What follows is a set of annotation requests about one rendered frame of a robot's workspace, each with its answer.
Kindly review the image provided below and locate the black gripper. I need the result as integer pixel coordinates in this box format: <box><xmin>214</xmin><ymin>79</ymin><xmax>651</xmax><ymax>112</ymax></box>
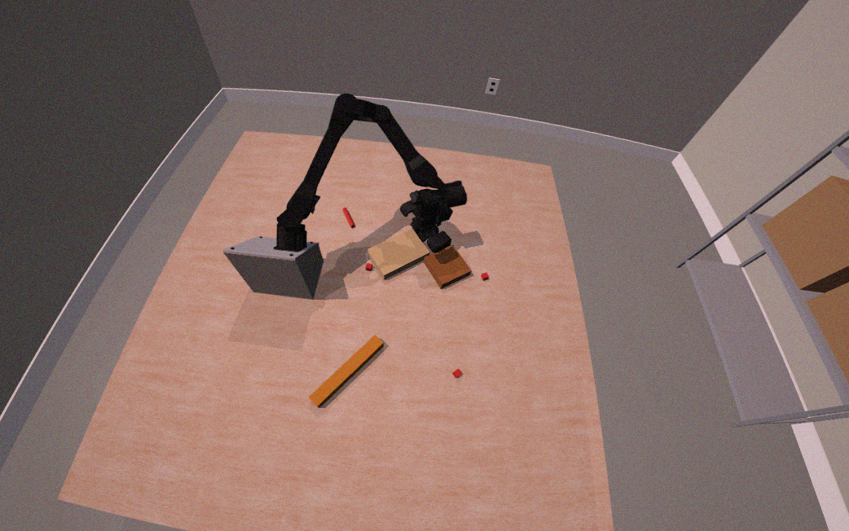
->
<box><xmin>400</xmin><ymin>200</ymin><xmax>451</xmax><ymax>253</ymax></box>

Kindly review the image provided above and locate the orange flat bar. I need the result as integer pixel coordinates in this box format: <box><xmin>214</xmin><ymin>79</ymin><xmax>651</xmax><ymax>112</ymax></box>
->
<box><xmin>309</xmin><ymin>335</ymin><xmax>384</xmax><ymax>408</ymax></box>

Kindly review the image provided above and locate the red cylinder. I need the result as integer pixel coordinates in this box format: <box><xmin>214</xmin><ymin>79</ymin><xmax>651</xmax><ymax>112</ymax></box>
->
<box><xmin>343</xmin><ymin>208</ymin><xmax>355</xmax><ymax>228</ymax></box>

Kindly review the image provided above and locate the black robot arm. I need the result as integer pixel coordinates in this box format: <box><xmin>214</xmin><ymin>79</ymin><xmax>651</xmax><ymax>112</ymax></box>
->
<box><xmin>274</xmin><ymin>94</ymin><xmax>467</xmax><ymax>252</ymax></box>

